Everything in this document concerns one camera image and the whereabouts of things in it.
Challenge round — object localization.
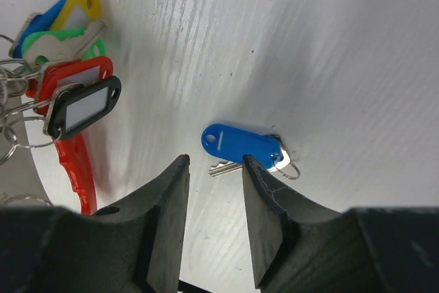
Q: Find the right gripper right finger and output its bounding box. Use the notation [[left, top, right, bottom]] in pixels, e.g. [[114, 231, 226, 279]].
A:
[[242, 156, 438, 292]]

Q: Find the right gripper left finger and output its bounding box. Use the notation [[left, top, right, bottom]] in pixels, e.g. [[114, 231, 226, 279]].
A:
[[1, 154, 190, 292]]

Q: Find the red handled metal keyring holder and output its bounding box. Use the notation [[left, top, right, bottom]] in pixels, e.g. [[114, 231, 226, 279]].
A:
[[0, 34, 99, 217]]

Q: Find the key with blue tag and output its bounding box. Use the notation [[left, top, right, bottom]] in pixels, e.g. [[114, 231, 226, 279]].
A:
[[201, 124, 300, 180]]

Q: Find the key with black tag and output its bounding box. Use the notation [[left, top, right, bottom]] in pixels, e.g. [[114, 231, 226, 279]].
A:
[[43, 76, 121, 141]]

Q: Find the bunch of tagged keys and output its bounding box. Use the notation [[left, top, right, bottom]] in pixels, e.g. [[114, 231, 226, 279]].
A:
[[1, 0, 113, 117]]

